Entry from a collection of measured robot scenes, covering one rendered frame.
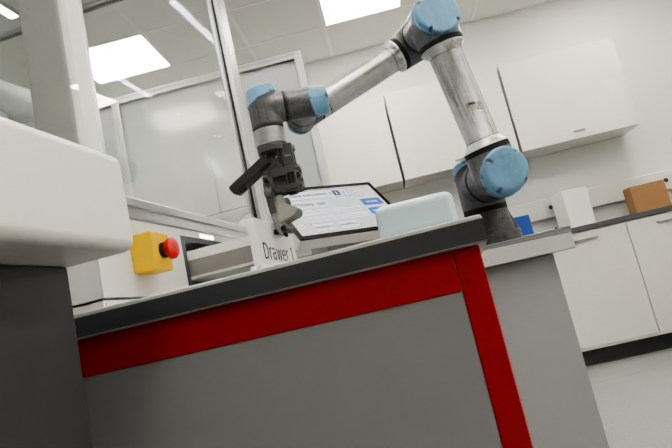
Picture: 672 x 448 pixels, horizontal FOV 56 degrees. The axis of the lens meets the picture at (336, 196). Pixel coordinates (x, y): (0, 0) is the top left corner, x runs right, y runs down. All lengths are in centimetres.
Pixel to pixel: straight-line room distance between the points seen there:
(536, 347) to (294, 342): 100
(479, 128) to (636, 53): 425
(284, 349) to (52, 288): 25
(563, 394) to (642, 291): 299
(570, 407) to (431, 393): 101
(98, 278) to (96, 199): 47
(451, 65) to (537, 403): 84
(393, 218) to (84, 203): 34
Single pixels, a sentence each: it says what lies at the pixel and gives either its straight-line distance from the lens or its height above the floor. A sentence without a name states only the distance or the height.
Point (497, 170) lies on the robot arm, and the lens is 154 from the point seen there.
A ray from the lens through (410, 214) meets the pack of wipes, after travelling 75.
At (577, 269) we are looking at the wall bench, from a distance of 451.
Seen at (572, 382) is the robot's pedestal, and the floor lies 41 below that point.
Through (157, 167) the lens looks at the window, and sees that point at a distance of 143.
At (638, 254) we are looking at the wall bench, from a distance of 463.
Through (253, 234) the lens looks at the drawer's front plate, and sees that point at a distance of 133.
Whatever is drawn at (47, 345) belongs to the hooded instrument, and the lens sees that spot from 66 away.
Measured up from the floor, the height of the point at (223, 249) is 88.
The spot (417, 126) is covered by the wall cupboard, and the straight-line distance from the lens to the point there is 487.
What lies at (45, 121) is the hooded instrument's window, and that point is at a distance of 64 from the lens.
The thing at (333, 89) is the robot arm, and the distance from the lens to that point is 166.
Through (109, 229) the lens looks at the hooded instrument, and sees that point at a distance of 65.
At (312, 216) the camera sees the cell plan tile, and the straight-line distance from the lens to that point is 230.
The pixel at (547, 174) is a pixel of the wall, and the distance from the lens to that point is 528.
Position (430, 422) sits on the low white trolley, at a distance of 71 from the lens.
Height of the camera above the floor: 69
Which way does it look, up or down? 10 degrees up
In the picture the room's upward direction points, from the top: 13 degrees counter-clockwise
